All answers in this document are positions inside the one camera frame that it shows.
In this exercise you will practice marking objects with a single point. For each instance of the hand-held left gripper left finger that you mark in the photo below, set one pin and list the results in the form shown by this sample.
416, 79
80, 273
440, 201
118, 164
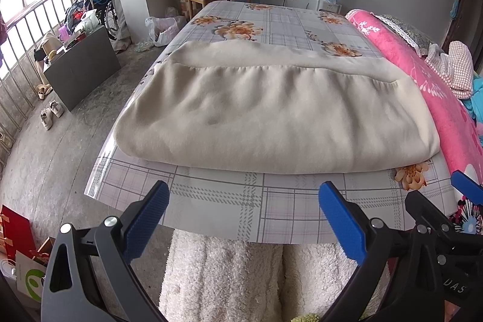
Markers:
147, 220

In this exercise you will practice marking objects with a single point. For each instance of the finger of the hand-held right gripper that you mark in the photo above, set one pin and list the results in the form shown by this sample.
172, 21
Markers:
468, 184
426, 205

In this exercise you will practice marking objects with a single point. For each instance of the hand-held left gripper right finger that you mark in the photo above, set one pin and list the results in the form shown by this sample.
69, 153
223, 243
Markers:
341, 220

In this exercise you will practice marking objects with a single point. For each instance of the cream zip jacket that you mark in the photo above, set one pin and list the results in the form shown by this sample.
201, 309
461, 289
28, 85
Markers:
264, 118

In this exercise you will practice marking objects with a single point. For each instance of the floral plaid tablecloth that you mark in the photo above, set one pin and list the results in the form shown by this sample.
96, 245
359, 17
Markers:
264, 205

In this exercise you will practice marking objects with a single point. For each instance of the turquoise cloth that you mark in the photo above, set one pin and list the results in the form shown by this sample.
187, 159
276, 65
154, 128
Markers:
477, 99

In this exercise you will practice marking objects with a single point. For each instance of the white fluffy pants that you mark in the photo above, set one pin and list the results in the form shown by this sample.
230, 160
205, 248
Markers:
211, 276

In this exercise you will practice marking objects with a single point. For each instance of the checkered cloth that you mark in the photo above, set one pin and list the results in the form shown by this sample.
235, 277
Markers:
458, 69

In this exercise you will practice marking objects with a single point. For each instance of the white paper bag green logo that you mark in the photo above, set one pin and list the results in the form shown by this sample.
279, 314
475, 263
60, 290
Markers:
32, 280

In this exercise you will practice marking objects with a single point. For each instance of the pink floral blanket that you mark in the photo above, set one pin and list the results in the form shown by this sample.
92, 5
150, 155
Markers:
415, 65

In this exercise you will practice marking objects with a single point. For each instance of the red box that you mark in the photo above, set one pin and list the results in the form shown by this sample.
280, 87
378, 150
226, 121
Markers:
13, 231

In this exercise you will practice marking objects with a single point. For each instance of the grey lace-trimmed pillow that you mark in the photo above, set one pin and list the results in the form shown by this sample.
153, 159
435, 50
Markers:
411, 33

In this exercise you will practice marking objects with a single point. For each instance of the grey cabinet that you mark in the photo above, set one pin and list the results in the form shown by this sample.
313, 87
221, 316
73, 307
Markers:
83, 69

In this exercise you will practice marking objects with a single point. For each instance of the beige sandal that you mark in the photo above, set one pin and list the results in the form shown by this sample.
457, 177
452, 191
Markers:
44, 92

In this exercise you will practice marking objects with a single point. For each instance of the small patterned cloth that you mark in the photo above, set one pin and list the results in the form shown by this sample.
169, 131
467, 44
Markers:
143, 46

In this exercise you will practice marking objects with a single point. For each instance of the metal window railing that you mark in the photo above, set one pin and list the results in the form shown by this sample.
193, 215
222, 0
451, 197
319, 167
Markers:
15, 107

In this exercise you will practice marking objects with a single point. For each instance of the blue hanging cloth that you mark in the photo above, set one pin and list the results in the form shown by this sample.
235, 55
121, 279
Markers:
457, 5

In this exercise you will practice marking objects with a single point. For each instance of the white plastic bag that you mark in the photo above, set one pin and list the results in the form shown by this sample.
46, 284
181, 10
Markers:
162, 31

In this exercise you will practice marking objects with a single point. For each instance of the wheelchair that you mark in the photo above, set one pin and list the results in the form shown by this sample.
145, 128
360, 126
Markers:
109, 20

